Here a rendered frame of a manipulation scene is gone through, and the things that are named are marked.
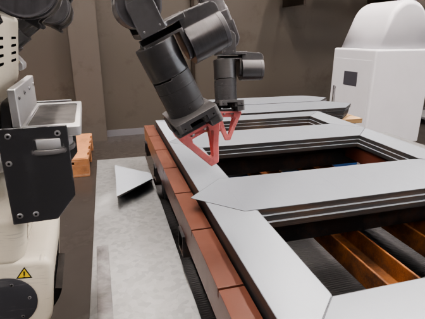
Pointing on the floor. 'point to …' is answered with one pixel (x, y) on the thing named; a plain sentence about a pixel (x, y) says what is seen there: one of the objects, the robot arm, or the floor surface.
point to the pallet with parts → (83, 156)
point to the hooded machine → (384, 68)
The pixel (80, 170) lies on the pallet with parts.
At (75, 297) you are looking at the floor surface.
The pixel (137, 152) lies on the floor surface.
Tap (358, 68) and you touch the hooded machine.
